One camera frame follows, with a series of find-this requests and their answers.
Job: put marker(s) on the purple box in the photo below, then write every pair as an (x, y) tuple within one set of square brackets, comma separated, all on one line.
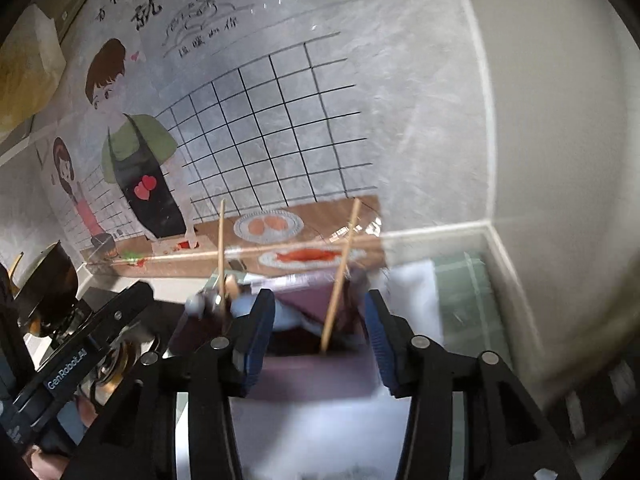
[(310, 375)]

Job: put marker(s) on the black wok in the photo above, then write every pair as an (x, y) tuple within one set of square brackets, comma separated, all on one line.
[(50, 280)]

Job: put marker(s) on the person's left hand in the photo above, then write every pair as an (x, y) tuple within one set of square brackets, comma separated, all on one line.
[(42, 462)]

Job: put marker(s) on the white and green tablecloth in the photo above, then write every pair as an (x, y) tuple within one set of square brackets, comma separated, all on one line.
[(420, 300)]

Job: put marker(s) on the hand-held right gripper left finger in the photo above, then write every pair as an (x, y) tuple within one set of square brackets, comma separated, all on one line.
[(257, 342)]

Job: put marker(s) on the wall poster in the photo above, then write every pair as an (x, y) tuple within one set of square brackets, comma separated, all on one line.
[(280, 110)]

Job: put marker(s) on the blue spoon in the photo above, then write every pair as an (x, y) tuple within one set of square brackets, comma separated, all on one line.
[(292, 319)]

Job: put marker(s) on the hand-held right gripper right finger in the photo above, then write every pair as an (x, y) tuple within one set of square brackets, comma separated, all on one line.
[(382, 352)]

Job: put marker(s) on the yellowish range hood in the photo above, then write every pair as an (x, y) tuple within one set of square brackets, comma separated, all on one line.
[(25, 75)]

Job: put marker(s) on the gas stove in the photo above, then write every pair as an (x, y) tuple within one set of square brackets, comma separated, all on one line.
[(120, 360)]

